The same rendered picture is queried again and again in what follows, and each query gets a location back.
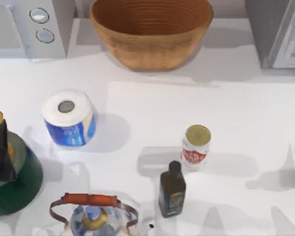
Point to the red and white can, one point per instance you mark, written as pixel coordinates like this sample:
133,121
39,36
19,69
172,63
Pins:
196,150

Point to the white and blue paper roll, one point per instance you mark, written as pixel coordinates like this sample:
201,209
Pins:
68,118

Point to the grey cabinet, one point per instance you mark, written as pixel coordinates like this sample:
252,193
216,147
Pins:
275,32

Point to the round microwave knob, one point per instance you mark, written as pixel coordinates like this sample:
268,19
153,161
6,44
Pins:
45,35
39,15

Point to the brown wicker basket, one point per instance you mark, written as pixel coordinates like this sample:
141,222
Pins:
151,37

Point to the blue and white teapot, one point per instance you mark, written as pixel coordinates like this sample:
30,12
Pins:
96,216

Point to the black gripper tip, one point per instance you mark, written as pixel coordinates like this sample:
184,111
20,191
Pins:
2,157

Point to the green kettle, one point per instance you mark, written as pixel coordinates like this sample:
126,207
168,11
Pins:
24,182

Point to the dark brown bottle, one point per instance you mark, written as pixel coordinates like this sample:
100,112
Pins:
172,191

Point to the pale microwave oven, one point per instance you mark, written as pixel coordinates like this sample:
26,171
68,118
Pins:
12,29

